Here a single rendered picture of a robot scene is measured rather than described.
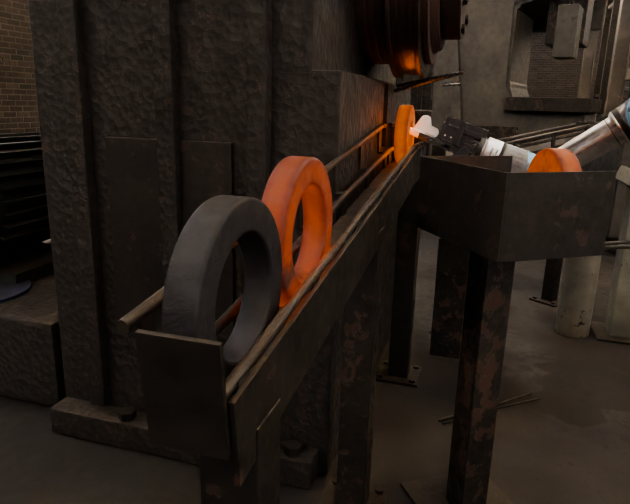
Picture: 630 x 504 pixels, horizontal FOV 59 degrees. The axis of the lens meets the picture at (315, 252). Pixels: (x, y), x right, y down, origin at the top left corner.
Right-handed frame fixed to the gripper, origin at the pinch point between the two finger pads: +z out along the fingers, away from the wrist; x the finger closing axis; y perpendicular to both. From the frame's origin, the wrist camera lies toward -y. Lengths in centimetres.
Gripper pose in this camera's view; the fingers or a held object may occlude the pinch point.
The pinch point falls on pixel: (407, 130)
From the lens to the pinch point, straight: 155.4
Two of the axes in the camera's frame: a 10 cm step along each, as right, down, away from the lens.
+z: -9.0, -3.9, 1.8
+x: -2.9, 2.4, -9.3
